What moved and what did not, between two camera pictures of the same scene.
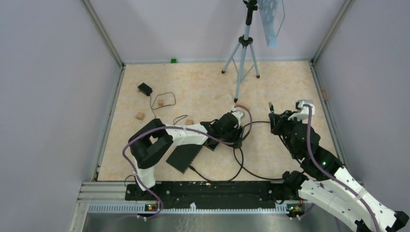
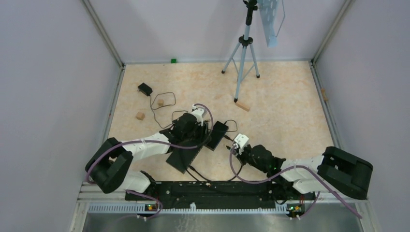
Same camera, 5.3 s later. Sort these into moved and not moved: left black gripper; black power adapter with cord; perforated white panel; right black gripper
Moved: left black gripper; right black gripper
Not moved: black power adapter with cord; perforated white panel
